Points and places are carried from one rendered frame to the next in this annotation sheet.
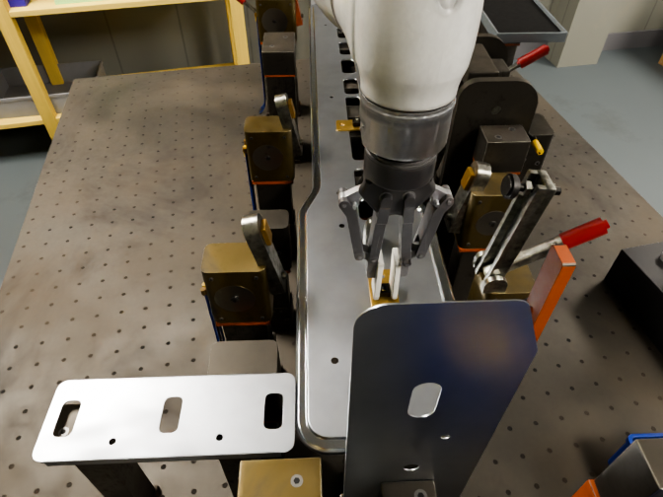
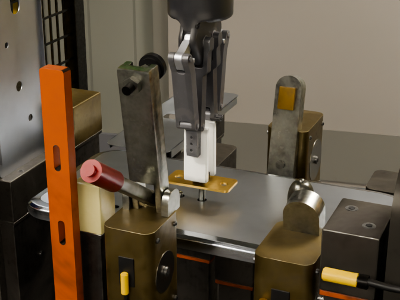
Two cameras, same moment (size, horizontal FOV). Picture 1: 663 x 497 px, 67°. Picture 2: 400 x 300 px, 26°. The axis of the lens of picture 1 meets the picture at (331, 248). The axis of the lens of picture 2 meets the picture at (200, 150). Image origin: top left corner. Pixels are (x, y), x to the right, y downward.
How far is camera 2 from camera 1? 128 cm
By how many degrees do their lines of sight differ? 91
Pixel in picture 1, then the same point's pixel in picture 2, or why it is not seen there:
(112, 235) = not seen: outside the picture
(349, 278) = (250, 193)
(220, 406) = (166, 129)
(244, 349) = (218, 155)
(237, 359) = not seen: hidden behind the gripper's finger
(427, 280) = (209, 230)
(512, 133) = (355, 221)
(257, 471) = (87, 93)
